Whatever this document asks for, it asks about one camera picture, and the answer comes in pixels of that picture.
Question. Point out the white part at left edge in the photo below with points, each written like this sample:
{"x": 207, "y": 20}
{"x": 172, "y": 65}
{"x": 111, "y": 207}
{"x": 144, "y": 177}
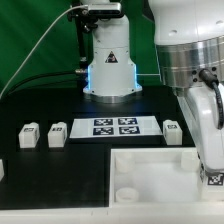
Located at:
{"x": 2, "y": 173}

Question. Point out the black camera stand pole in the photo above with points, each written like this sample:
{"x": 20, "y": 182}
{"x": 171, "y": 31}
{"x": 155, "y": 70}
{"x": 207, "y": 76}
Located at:
{"x": 85, "y": 23}

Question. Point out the white square table top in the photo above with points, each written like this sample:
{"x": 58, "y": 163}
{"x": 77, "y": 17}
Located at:
{"x": 154, "y": 176}

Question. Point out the white fiducial marker sheet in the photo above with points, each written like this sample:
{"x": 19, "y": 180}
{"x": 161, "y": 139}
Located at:
{"x": 115, "y": 127}

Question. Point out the grey camera on stand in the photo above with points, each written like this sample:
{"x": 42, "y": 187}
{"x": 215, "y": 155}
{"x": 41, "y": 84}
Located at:
{"x": 101, "y": 9}

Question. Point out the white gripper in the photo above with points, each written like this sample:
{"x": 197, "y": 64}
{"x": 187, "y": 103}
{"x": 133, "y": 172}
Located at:
{"x": 199, "y": 108}

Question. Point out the white L-shaped obstacle fence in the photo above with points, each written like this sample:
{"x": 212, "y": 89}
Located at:
{"x": 188, "y": 213}

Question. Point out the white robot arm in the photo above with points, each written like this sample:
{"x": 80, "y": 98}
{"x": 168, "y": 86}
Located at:
{"x": 189, "y": 40}

